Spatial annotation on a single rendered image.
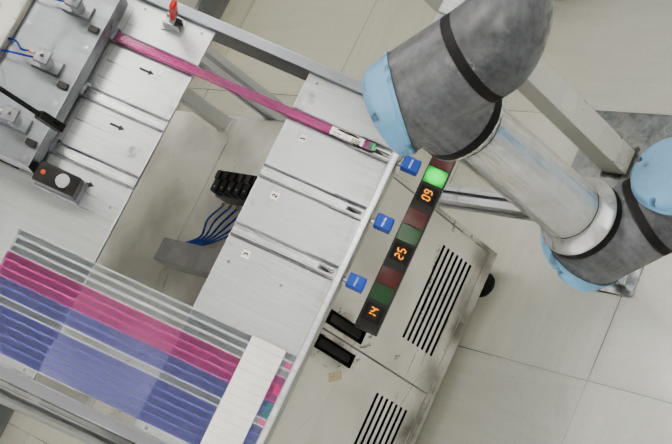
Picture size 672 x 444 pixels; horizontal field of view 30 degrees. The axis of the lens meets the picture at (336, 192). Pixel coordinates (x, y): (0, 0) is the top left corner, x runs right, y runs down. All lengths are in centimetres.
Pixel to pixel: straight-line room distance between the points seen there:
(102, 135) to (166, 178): 61
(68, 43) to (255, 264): 49
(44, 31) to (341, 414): 96
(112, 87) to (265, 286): 44
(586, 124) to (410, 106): 126
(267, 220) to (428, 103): 72
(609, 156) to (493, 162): 121
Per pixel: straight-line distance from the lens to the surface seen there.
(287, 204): 209
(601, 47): 304
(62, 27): 218
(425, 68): 141
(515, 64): 140
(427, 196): 210
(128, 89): 218
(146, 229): 272
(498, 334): 277
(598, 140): 269
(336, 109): 214
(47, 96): 214
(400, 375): 263
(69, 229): 212
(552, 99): 256
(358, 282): 204
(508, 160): 153
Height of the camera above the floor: 204
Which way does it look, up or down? 38 degrees down
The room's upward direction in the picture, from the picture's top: 53 degrees counter-clockwise
